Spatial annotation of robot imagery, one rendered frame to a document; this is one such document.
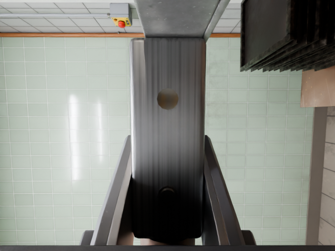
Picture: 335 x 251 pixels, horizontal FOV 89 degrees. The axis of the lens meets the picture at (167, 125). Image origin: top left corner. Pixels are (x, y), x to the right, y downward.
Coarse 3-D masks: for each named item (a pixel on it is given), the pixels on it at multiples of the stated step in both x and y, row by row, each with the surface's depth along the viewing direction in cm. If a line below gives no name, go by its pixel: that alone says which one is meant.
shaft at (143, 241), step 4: (144, 240) 8; (148, 240) 8; (152, 240) 8; (184, 240) 8; (188, 240) 8; (192, 240) 9; (144, 244) 8; (148, 244) 8; (152, 244) 8; (156, 244) 8; (160, 244) 8; (164, 244) 8; (168, 244) 8; (172, 244) 8; (176, 244) 8; (180, 244) 8; (184, 244) 8; (188, 244) 8; (192, 244) 9
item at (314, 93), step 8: (304, 72) 78; (312, 72) 74; (320, 72) 70; (328, 72) 67; (304, 80) 78; (312, 80) 74; (320, 80) 70; (328, 80) 67; (304, 88) 78; (312, 88) 74; (320, 88) 70; (328, 88) 67; (304, 96) 78; (312, 96) 74; (320, 96) 70; (328, 96) 67; (304, 104) 78; (312, 104) 74; (320, 104) 70; (328, 104) 67
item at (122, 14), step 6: (114, 6) 89; (120, 6) 89; (126, 6) 89; (114, 12) 90; (120, 12) 90; (126, 12) 90; (114, 18) 91; (120, 18) 91; (126, 18) 91; (126, 24) 97
